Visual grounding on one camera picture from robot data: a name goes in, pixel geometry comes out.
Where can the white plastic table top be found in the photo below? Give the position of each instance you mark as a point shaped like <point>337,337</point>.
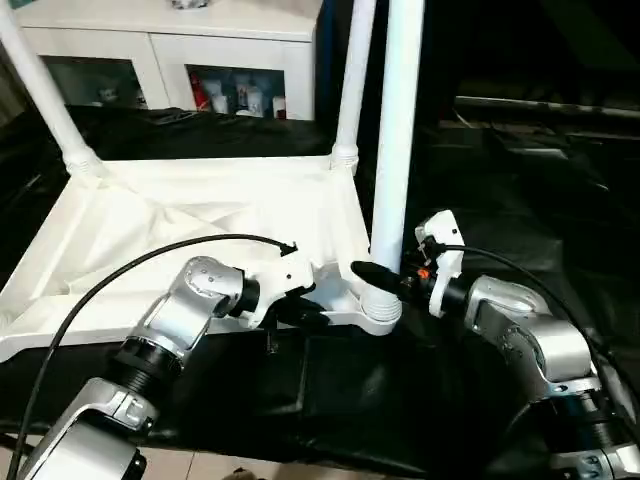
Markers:
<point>175,200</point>

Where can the black plastic mat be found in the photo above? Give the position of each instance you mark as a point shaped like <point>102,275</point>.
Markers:
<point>350,390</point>

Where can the grey robot body part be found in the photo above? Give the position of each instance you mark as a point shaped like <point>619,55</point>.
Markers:
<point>242,474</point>

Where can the small white cup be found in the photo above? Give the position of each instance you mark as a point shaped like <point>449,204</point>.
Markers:
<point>279,107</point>

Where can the long dark metal rod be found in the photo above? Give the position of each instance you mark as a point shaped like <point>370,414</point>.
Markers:
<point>550,106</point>

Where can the red bottle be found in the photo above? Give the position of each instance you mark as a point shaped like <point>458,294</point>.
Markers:
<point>200,92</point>

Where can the white cabinet with glass doors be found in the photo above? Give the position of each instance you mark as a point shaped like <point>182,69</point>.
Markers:
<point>165,40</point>

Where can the black stand leg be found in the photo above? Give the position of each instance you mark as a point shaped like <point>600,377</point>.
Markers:
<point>10,442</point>

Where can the shiny silver ornament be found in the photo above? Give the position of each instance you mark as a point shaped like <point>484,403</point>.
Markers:
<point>189,3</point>

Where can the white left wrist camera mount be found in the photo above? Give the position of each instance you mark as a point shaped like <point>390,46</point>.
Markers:
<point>280,280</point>

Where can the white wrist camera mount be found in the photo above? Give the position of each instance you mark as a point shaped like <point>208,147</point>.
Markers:
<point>280,280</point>
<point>445,250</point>

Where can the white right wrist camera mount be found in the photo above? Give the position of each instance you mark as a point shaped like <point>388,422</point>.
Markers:
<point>445,250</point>

